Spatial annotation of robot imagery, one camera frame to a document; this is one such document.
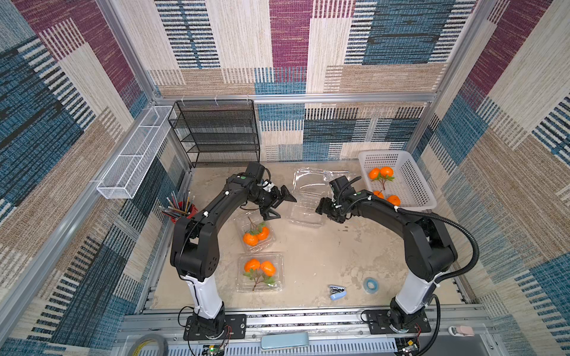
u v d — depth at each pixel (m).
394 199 1.02
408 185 1.08
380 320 0.74
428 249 0.48
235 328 0.73
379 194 1.02
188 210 0.93
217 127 1.08
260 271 0.82
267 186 0.79
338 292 0.79
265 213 0.79
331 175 0.99
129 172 0.73
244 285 0.82
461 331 0.69
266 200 0.77
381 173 1.11
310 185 1.02
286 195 0.77
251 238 0.87
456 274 0.48
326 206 0.83
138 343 0.69
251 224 0.91
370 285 0.82
